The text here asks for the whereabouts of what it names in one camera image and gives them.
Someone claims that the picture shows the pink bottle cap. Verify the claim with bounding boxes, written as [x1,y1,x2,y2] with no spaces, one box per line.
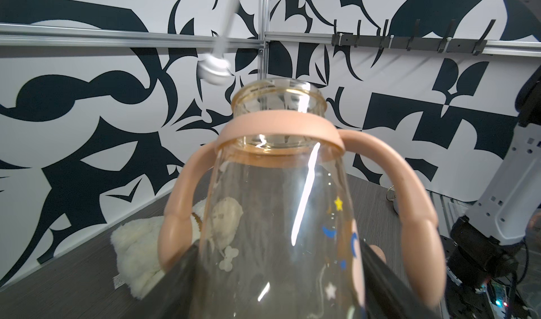
[369,244,387,263]

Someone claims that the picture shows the white plush dog toy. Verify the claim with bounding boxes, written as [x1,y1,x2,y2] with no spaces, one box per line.
[111,197,243,300]

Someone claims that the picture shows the white bone tag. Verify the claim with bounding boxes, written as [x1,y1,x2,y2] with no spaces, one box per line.
[218,246,239,272]

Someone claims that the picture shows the cream lid with straw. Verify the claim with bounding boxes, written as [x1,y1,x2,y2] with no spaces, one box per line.
[197,0,240,86]

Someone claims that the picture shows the pink bottle handle ring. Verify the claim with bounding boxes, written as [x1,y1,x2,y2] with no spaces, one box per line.
[157,109,447,309]

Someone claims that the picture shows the clear baby bottle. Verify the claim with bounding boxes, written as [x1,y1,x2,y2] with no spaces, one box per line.
[189,78,367,318]

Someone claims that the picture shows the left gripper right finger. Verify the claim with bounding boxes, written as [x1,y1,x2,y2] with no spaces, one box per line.
[361,242,437,319]

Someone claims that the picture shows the black wall hook rail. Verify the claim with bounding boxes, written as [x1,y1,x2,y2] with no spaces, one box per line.
[331,19,496,56]

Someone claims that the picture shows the right electronics board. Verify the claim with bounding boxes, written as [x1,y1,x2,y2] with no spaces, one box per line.
[487,277,521,318]

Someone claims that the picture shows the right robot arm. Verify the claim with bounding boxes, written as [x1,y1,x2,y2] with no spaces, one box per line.
[447,70,540,289]

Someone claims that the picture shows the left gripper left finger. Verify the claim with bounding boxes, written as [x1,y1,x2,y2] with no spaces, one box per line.
[126,240,199,318]

